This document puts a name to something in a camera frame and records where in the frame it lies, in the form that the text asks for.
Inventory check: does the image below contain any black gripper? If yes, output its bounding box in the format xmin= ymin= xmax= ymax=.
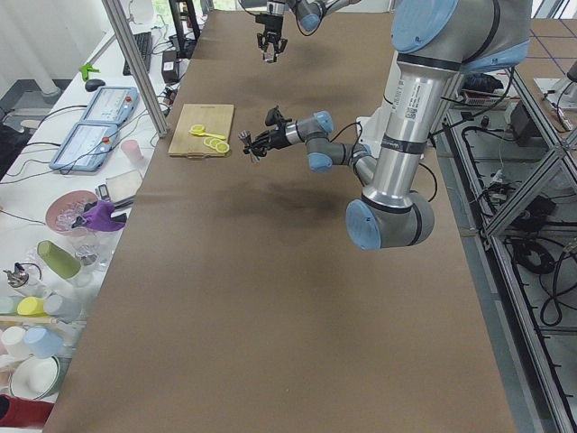
xmin=244 ymin=128 xmax=298 ymax=161
xmin=255 ymin=13 xmax=288 ymax=60

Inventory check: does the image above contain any clear glass cup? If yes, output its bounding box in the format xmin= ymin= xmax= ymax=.
xmin=262 ymin=51 xmax=277 ymax=64

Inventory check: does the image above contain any steel measuring jigger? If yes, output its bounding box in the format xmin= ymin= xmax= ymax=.
xmin=238 ymin=130 xmax=260 ymax=163

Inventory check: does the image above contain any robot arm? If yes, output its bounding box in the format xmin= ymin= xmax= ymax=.
xmin=239 ymin=0 xmax=357 ymax=63
xmin=239 ymin=1 xmax=532 ymax=250

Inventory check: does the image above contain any pink plastic cup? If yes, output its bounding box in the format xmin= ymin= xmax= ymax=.
xmin=121 ymin=139 xmax=144 ymax=167

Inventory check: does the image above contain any green tall cup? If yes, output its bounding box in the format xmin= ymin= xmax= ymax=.
xmin=37 ymin=240 xmax=81 ymax=280

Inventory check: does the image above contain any grey cup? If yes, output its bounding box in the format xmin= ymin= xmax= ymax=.
xmin=43 ymin=294 xmax=83 ymax=322

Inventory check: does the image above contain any yellow cup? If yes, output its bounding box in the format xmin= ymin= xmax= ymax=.
xmin=16 ymin=297 xmax=48 ymax=318

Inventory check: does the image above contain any light blue cup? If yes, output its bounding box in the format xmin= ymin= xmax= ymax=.
xmin=23 ymin=326 xmax=64 ymax=359

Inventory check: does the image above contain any yellow lemon slice toy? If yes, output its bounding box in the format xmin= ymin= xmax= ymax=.
xmin=188 ymin=124 xmax=230 ymax=154

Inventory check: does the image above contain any wooden cutting board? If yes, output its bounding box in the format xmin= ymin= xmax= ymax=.
xmin=168 ymin=104 xmax=234 ymax=159

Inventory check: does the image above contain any black small box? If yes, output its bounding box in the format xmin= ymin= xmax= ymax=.
xmin=161 ymin=50 xmax=188 ymax=84

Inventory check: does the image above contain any black keyboard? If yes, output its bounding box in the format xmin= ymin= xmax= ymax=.
xmin=123 ymin=32 xmax=153 ymax=76

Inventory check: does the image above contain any upper blue teach pendant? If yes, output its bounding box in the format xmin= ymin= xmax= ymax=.
xmin=81 ymin=86 xmax=139 ymax=125

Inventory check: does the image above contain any blue teach pendant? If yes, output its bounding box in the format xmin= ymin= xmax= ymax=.
xmin=49 ymin=122 xmax=119 ymax=173
xmin=81 ymin=86 xmax=139 ymax=125

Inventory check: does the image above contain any lower blue teach pendant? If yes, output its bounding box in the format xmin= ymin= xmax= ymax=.
xmin=49 ymin=122 xmax=119 ymax=173

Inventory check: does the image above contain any purple cloth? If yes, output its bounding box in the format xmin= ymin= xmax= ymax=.
xmin=71 ymin=200 xmax=127 ymax=232

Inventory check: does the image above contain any black computer mouse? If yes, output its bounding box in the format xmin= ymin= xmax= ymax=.
xmin=85 ymin=78 xmax=106 ymax=92

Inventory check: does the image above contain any clear wine glass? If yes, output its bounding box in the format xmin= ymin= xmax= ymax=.
xmin=71 ymin=234 xmax=109 ymax=272

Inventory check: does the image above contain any pink bowl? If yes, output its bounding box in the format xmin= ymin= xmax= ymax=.
xmin=45 ymin=189 xmax=97 ymax=235

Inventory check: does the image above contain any white bowl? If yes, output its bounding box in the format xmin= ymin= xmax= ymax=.
xmin=9 ymin=357 xmax=60 ymax=400

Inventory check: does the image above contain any red thermos bottle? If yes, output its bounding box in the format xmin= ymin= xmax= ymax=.
xmin=1 ymin=394 xmax=54 ymax=428

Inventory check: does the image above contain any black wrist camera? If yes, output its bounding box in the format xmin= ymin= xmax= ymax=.
xmin=264 ymin=106 xmax=292 ymax=128

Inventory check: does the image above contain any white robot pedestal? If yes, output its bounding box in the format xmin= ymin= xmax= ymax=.
xmin=356 ymin=92 xmax=392 ymax=158

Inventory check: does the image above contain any aluminium frame post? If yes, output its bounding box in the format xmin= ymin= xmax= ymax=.
xmin=102 ymin=0 xmax=169 ymax=138

